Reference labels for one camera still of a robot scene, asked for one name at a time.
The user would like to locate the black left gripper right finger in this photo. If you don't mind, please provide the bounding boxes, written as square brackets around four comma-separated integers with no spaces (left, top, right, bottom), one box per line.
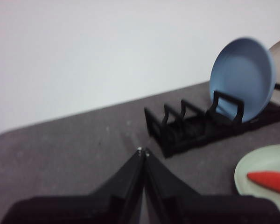
[145,147,280,224]

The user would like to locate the green plate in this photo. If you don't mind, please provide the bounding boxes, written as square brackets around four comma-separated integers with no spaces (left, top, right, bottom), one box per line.
[234,144,280,196]

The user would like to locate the blue plate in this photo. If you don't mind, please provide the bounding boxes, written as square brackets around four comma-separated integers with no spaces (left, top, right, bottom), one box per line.
[209,36,276,123]

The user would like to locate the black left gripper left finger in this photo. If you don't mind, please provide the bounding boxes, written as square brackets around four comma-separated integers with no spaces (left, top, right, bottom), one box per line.
[0,148,145,224]

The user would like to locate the black plate rack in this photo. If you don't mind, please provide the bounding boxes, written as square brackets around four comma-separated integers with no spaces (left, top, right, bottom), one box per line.
[144,83,280,159]

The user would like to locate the orange carrot with green leaves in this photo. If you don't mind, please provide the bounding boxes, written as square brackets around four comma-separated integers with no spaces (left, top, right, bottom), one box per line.
[246,171,280,196]

